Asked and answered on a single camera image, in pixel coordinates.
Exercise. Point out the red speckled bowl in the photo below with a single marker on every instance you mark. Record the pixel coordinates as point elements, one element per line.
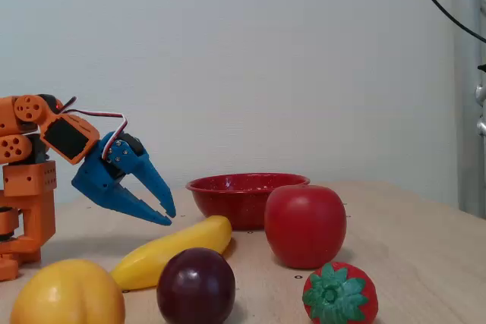
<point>228,202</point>

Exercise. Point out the grey metal post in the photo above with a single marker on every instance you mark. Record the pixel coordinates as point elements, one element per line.
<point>467,149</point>

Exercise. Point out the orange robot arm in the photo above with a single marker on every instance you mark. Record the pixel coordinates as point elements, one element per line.
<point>30,187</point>

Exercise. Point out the dark purple plum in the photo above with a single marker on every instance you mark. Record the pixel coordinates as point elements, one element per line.
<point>195,288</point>

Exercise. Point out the red strawberry with green leaves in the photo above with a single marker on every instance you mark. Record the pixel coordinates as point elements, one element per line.
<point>338,295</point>

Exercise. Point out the yellow orange peach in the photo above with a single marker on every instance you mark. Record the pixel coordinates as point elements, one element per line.
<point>68,295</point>

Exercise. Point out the silver metal knob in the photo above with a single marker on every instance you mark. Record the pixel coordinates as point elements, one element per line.
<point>481,93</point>
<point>482,126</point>

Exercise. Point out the red apple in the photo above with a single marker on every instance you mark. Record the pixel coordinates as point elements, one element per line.
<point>305,225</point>

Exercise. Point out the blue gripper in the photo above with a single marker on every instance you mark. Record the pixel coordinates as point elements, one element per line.
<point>96,177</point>

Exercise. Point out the yellow banana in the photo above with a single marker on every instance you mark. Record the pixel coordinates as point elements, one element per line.
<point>171,252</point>

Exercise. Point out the small black clip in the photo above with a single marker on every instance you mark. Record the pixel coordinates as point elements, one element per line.
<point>483,67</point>

